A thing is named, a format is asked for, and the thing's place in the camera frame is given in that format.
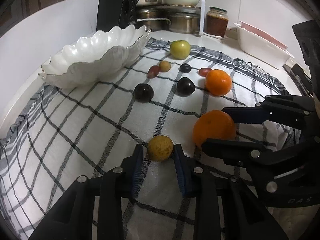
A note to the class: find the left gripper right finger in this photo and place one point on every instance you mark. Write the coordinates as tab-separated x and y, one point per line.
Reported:
225	208

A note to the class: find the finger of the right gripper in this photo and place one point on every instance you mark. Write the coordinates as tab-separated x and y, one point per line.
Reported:
289	110
249	155

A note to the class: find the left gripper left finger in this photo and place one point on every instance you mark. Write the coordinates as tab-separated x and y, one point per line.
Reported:
71	217

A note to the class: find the orange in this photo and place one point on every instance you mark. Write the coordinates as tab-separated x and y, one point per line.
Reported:
218	82
213	125

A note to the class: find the yellow-brown small fruit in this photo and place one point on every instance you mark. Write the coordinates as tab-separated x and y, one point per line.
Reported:
159	148

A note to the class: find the dark plum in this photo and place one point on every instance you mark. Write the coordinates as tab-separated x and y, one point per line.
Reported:
185	87
143	92

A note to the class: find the red grape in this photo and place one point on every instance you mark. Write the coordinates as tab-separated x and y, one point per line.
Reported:
204	71
153	71

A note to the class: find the small dark grape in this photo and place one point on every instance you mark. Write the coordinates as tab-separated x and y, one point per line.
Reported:
185	68

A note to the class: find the checkered white kitchen cloth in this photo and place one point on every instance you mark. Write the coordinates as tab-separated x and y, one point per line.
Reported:
66	133

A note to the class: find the white pink drain basket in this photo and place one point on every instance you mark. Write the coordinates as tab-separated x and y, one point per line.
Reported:
261	48

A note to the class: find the small yellow fruit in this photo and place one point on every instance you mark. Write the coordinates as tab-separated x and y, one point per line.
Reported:
164	66

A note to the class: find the glass jar red sauce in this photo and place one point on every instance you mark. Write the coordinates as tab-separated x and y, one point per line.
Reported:
216	21

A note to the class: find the green apple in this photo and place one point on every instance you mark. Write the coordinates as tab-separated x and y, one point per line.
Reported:
180	49

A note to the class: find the metal corner rack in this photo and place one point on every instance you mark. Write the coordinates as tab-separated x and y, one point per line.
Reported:
171	9

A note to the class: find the steel pot right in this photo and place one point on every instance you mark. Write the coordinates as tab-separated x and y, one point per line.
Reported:
184	23

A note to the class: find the steel pot left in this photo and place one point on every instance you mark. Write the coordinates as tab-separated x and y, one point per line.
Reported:
153	19

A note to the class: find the white scalloped fruit bowl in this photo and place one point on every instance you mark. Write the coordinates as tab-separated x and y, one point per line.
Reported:
92	58

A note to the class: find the black knife block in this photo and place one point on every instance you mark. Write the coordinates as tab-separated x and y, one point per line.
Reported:
112	13

